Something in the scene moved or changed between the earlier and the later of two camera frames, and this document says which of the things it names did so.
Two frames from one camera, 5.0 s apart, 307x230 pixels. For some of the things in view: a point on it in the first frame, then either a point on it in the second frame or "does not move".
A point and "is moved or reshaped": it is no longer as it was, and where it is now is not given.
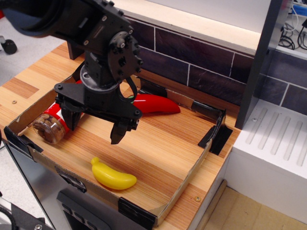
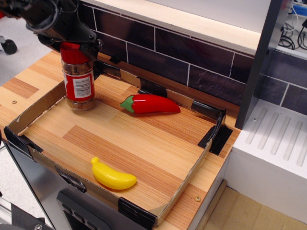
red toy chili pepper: x=149 y=104 does not move
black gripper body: x=111 y=105 → x=70 y=28
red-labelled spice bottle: x=51 y=126 is moved or reshaped
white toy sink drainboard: x=268 y=160 does not move
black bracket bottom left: x=25 y=221 does not move
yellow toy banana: x=110 y=178 does not move
